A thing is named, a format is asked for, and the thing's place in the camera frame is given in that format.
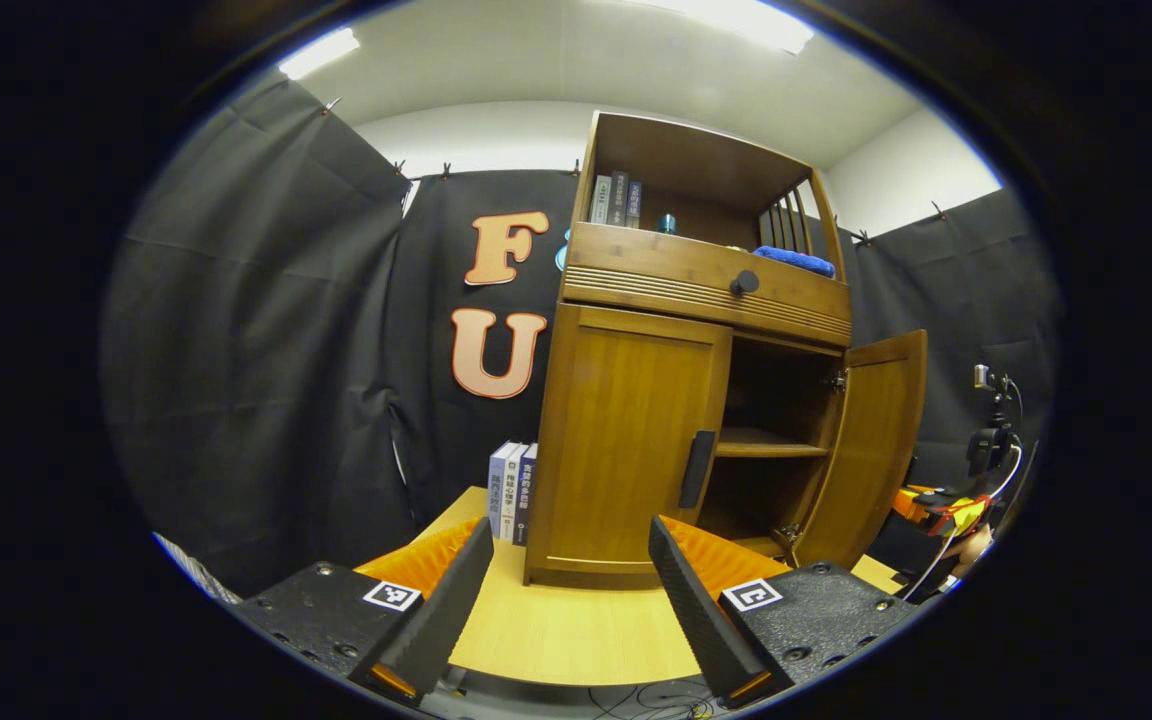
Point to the wooden cabinet door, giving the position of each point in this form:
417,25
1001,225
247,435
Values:
616,430
871,440

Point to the dark shelf book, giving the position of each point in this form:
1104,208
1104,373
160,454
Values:
619,198

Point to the wooden cabinet drawer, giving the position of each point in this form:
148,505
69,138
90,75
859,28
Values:
636,265

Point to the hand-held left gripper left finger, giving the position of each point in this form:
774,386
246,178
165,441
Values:
446,620

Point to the pale standing book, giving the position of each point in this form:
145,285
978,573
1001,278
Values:
514,495

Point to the grey shelf book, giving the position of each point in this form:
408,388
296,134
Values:
600,200

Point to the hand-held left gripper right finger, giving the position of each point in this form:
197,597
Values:
701,620

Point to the black round drawer knob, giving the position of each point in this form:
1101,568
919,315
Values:
744,283

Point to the dark blue standing book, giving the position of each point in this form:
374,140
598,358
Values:
526,500

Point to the blue folded towel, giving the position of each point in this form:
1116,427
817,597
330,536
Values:
796,262

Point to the blue-grey shelf book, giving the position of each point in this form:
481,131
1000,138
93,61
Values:
634,205

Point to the ceiling light panel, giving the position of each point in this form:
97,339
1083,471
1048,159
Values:
319,52

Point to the wooden double-door shoe cabinet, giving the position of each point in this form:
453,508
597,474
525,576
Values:
696,160

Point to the black backdrop cloth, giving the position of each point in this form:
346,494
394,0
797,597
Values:
266,350

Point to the inner wooden cabinet shelf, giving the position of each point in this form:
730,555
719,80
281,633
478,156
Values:
766,445

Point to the white standing book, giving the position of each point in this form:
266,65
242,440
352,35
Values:
498,490

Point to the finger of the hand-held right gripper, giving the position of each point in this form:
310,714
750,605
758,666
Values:
936,508

